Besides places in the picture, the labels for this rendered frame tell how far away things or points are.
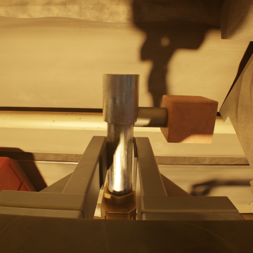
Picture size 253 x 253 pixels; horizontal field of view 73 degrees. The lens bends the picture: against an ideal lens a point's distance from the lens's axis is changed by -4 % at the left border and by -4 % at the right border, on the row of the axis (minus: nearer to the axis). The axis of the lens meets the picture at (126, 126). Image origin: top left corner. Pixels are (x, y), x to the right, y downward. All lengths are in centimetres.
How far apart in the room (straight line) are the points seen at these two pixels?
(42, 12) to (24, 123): 19
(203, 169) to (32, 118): 42
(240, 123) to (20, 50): 35
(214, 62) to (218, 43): 3
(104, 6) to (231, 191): 60
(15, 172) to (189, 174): 45
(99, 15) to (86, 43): 4
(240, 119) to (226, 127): 7
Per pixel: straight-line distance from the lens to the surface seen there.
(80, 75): 31
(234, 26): 26
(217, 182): 60
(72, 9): 28
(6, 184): 51
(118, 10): 27
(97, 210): 66
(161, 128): 15
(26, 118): 37
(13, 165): 52
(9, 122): 39
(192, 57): 31
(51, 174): 55
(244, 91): 30
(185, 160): 48
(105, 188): 16
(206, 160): 50
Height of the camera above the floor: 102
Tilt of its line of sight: 48 degrees down
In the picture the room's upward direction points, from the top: 179 degrees counter-clockwise
